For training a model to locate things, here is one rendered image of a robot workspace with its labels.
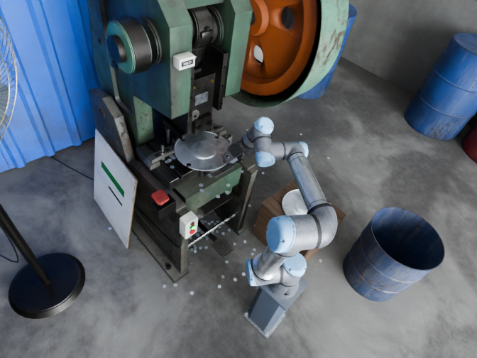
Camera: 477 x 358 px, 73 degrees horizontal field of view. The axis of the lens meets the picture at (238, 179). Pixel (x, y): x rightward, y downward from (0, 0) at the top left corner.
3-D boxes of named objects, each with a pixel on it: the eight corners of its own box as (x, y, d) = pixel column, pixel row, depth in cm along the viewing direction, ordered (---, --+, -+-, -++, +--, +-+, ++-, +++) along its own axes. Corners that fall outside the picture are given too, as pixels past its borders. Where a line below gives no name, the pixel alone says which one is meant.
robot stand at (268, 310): (285, 315, 190) (308, 283, 157) (266, 339, 180) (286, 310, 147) (262, 293, 197) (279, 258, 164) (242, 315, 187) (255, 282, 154)
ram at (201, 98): (216, 128, 158) (223, 74, 137) (192, 139, 150) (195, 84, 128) (194, 110, 165) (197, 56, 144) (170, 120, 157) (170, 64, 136)
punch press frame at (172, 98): (235, 216, 214) (283, 1, 116) (182, 252, 191) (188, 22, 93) (165, 149, 247) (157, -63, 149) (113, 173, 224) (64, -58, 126)
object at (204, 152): (196, 124, 175) (196, 123, 174) (241, 147, 168) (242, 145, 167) (162, 153, 157) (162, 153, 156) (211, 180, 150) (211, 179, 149)
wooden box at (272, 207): (327, 242, 229) (346, 214, 204) (294, 274, 209) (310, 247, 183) (286, 207, 246) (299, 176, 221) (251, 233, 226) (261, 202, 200)
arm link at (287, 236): (277, 285, 144) (326, 241, 99) (245, 290, 141) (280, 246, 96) (272, 260, 150) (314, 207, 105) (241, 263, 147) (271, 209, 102)
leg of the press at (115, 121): (189, 272, 200) (195, 175, 134) (174, 283, 194) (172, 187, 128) (113, 182, 239) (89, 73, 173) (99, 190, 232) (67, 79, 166)
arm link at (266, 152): (286, 159, 127) (281, 135, 131) (259, 160, 124) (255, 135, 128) (280, 167, 134) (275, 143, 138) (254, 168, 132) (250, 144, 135)
